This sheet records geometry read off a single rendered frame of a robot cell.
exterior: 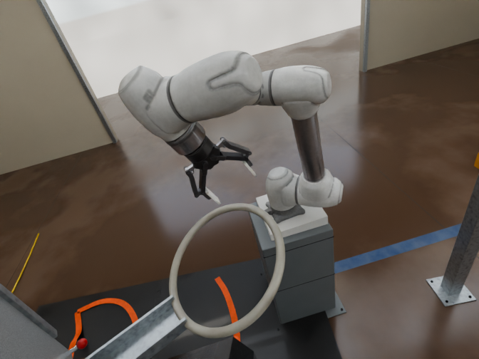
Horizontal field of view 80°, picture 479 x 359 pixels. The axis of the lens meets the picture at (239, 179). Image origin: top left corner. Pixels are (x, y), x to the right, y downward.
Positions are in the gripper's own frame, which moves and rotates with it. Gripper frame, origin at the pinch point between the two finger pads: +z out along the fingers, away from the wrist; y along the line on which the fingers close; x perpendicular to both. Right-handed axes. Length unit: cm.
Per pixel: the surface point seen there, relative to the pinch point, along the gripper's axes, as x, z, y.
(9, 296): 1, -20, 64
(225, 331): 22.6, 24.5, 30.1
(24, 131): -478, 40, 265
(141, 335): 7, 22, 59
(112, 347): 7, 17, 68
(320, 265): -14, 106, -2
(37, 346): 10, -8, 68
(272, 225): 2.0, 24.5, -0.2
